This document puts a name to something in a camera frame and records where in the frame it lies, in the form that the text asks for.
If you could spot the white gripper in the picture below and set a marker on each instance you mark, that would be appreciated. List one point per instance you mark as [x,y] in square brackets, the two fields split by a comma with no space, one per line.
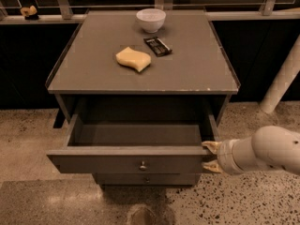
[225,156]

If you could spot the grey top drawer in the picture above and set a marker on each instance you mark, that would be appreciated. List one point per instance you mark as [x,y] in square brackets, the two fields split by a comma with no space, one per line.
[137,134]

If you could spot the grey drawer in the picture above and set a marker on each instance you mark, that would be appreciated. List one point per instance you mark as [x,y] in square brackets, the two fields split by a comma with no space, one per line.
[130,179]
[137,134]

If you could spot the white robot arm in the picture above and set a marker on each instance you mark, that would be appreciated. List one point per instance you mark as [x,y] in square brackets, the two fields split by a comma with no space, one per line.
[269,148]

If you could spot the grey drawer cabinet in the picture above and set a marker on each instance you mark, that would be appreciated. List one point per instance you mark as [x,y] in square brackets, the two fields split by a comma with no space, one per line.
[197,66]

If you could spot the grey bottom drawer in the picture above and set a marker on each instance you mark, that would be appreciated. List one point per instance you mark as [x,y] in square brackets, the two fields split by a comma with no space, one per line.
[130,179]

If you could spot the black snack bar wrapper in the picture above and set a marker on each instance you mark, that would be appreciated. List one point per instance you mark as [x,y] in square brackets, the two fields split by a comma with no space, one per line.
[157,46]

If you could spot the yellow sponge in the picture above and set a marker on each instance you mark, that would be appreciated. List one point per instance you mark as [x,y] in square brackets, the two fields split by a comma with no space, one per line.
[133,59]

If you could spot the white ceramic bowl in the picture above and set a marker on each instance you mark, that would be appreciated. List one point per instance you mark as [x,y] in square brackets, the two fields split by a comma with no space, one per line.
[151,19]

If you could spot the metal window railing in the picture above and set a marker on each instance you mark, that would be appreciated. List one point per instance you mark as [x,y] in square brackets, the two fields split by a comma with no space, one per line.
[52,11]

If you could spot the yellow object on black base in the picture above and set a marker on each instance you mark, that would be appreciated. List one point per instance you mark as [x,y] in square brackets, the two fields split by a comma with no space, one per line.
[29,13]

